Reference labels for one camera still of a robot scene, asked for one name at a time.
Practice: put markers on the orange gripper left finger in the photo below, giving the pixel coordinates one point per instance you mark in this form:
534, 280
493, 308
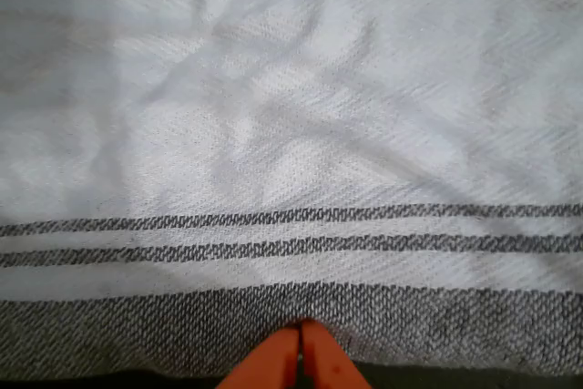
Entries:
273, 361

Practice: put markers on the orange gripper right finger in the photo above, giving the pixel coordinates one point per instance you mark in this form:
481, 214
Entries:
325, 361

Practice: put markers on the white grey-striped towel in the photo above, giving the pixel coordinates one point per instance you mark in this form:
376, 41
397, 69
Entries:
282, 134

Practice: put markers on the black desk mat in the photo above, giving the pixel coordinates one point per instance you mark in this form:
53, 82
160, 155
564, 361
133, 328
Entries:
91, 383

